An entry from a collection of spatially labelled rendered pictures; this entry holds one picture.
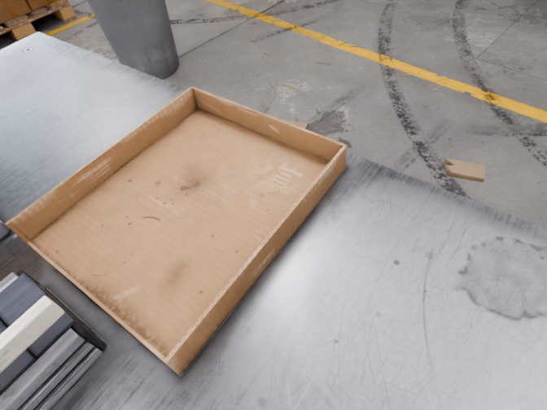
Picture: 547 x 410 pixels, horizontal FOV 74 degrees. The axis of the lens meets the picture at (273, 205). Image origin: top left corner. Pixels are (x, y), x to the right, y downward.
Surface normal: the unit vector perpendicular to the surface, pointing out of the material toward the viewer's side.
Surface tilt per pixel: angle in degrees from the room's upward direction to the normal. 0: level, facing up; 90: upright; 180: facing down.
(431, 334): 0
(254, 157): 0
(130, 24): 98
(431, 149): 0
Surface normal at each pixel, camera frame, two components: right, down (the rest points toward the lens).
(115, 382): -0.08, -0.63
